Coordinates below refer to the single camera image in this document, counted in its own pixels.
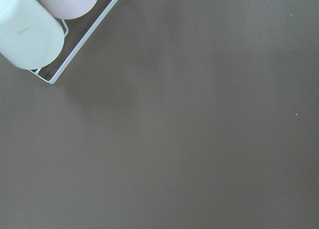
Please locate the white wire cup rack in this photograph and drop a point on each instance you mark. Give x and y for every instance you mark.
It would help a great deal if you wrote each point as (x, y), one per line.
(76, 33)

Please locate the pink plastic cup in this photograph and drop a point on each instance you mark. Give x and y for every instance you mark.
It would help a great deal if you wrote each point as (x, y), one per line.
(68, 9)

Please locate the mint green plastic cup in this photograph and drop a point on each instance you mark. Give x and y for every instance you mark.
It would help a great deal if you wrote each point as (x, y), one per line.
(30, 37)

